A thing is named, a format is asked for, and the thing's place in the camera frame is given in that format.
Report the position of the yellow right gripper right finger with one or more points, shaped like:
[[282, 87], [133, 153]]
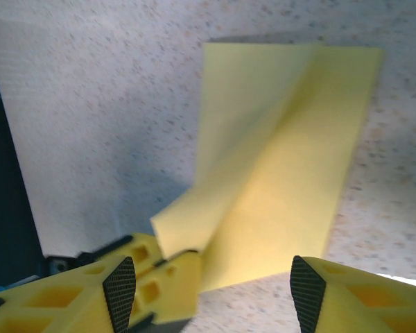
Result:
[[367, 305]]

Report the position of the yellow cloth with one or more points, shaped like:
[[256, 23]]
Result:
[[281, 173]]

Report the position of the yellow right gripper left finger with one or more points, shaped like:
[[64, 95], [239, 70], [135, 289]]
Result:
[[55, 301]]

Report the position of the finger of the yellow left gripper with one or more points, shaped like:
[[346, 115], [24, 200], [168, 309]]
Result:
[[145, 248], [173, 291]]

